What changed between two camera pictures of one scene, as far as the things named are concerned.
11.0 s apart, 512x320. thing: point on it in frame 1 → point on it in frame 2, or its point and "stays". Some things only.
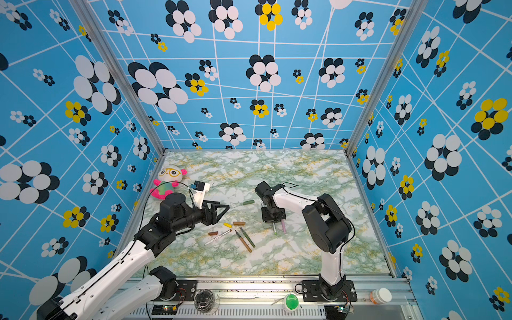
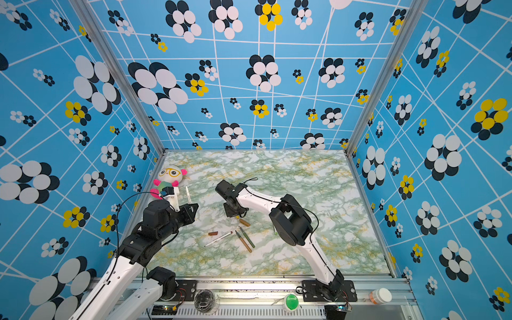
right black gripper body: [269, 217] → [230, 212]
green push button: [292, 301] stays
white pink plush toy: [169, 178] stays
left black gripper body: [206, 219] → [182, 218]
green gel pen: [245, 234] stays
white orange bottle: [380, 295] stays
